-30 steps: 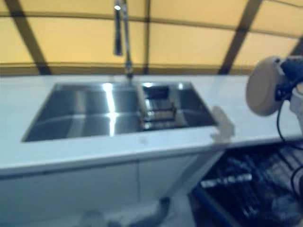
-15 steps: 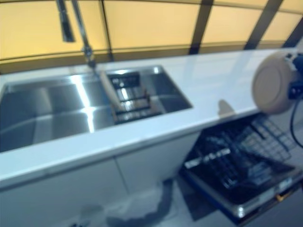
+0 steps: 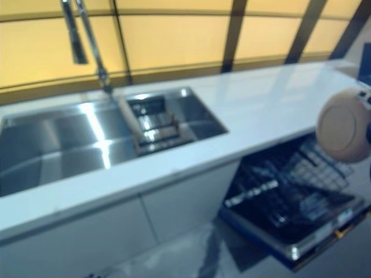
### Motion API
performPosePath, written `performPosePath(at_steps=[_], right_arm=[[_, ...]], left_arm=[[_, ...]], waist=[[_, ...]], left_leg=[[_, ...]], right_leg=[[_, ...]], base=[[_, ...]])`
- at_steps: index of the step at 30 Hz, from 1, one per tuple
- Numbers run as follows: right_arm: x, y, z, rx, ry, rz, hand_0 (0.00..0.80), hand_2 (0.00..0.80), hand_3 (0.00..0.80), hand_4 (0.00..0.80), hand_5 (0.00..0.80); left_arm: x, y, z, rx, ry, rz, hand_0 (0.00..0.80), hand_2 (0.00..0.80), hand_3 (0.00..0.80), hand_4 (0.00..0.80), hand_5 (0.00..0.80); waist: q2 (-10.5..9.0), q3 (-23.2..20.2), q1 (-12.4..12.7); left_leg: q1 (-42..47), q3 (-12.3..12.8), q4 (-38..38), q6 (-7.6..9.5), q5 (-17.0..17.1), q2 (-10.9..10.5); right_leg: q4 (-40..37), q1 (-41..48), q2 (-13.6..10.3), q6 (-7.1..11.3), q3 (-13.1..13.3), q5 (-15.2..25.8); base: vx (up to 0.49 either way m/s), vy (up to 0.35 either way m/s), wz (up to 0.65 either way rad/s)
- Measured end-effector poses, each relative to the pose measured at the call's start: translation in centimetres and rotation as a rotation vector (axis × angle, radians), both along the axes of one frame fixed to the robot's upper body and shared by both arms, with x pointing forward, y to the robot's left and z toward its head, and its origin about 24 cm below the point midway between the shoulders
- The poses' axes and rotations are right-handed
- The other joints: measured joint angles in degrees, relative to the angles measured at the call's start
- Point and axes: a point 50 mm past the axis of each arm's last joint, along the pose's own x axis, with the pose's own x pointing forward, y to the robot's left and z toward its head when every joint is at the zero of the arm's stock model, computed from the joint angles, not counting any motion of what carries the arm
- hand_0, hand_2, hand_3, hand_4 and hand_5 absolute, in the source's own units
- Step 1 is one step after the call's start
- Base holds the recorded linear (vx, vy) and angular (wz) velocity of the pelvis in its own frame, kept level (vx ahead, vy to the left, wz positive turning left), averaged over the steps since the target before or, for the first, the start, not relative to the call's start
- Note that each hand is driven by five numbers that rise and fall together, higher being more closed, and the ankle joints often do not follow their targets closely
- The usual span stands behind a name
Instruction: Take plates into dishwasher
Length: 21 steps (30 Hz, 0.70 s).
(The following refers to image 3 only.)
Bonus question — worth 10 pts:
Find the black dish drying rack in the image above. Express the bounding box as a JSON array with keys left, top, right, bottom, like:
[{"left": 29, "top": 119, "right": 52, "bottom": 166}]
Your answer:
[{"left": 124, "top": 95, "right": 182, "bottom": 154}]

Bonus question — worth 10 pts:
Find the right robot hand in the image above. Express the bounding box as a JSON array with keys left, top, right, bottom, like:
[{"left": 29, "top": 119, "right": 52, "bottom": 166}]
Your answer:
[{"left": 358, "top": 90, "right": 371, "bottom": 180}]

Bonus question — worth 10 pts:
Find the dishwasher wire basket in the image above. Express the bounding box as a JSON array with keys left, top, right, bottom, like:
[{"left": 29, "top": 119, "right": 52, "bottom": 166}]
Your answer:
[{"left": 231, "top": 136, "right": 356, "bottom": 229}]

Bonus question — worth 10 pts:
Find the stainless steel double sink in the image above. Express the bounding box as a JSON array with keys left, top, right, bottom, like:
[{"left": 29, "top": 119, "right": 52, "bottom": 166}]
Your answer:
[{"left": 0, "top": 86, "right": 230, "bottom": 197}]

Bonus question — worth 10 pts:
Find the white cabinet door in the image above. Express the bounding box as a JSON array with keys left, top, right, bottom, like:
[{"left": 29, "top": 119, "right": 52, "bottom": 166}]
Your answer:
[
  {"left": 140, "top": 160, "right": 240, "bottom": 244},
  {"left": 0, "top": 193, "right": 160, "bottom": 278}
]

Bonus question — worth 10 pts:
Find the chrome pull-down kitchen faucet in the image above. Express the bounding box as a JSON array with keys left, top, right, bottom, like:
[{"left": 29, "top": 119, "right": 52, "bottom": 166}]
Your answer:
[{"left": 60, "top": 0, "right": 114, "bottom": 93}]

